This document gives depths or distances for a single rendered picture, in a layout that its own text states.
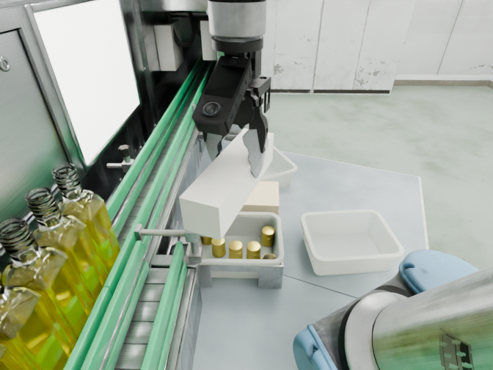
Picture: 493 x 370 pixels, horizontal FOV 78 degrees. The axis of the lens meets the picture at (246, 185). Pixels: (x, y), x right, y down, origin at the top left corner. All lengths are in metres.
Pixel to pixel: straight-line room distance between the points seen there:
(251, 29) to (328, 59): 3.81
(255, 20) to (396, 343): 0.37
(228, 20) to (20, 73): 0.38
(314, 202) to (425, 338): 0.79
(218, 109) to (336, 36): 3.83
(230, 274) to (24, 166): 0.46
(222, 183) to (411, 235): 0.67
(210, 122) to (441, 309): 0.29
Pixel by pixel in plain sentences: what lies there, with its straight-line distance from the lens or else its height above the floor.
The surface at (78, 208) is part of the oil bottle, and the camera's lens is 0.50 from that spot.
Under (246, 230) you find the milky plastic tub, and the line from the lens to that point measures 0.84.
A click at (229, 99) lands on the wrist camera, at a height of 1.24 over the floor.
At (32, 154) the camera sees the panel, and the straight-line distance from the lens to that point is 0.66.
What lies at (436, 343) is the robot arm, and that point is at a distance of 0.26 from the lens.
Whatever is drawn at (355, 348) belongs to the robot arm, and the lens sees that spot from 0.33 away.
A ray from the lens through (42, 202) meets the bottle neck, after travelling 0.45.
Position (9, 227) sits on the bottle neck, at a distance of 0.43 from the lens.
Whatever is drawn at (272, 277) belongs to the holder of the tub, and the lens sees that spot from 0.73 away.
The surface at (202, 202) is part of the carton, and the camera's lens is 0.42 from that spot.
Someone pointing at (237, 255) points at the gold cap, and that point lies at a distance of 0.77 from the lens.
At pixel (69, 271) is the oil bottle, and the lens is 0.47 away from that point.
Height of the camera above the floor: 1.37
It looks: 35 degrees down
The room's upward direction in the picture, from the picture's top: straight up
